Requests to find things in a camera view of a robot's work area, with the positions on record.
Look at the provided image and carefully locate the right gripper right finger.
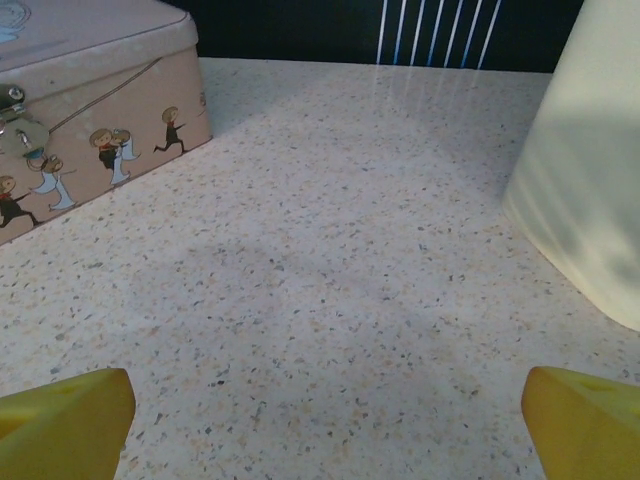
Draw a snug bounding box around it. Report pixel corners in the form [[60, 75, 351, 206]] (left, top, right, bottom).
[[521, 365, 640, 480]]

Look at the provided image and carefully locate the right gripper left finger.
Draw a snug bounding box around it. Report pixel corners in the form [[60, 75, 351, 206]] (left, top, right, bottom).
[[0, 367, 137, 480]]

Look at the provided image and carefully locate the pink wedding cartoon tin box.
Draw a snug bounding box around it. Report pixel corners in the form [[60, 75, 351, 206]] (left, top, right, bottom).
[[0, 0, 212, 247]]

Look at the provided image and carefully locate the cream knife block orange top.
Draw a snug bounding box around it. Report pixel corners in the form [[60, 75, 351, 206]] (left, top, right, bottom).
[[502, 0, 640, 332]]

